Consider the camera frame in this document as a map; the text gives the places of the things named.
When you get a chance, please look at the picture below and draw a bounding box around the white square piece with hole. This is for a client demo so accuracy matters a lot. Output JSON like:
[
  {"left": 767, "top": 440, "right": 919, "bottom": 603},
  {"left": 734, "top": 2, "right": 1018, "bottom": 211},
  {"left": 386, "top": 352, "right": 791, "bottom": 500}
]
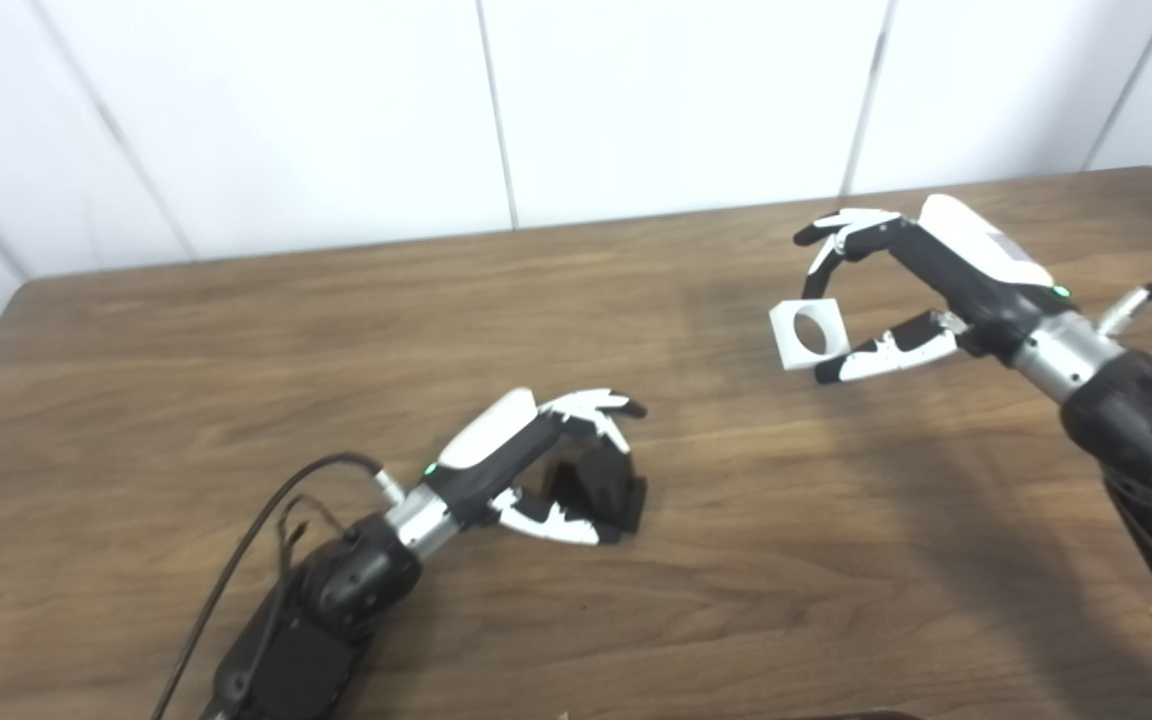
[{"left": 769, "top": 298, "right": 852, "bottom": 372}]

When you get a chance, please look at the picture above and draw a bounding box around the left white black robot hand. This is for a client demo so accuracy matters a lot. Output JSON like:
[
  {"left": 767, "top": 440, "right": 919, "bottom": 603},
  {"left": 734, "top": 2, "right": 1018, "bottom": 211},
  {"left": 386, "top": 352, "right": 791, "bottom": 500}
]
[{"left": 383, "top": 388, "right": 648, "bottom": 561}]

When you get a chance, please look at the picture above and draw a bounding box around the thick black left wrist cable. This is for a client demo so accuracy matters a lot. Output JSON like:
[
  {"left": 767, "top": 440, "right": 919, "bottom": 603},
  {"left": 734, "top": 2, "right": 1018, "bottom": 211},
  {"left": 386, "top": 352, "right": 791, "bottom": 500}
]
[{"left": 151, "top": 453, "right": 407, "bottom": 720}]

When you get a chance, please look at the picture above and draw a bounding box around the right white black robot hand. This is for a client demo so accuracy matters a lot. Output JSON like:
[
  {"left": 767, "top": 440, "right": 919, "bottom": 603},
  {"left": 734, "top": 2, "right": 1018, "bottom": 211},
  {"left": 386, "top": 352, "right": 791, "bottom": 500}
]
[{"left": 793, "top": 194, "right": 1127, "bottom": 404}]

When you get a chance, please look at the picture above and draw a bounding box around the black peg with square base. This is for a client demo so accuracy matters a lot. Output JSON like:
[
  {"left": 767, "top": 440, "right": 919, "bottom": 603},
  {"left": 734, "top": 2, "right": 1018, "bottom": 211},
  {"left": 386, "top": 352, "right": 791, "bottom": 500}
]
[{"left": 521, "top": 435, "right": 649, "bottom": 546}]

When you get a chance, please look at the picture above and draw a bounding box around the thin black left arm wire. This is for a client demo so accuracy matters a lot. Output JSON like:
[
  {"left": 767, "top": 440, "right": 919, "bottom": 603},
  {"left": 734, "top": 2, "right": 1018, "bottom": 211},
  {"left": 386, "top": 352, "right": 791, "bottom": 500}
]
[{"left": 266, "top": 492, "right": 347, "bottom": 601}]

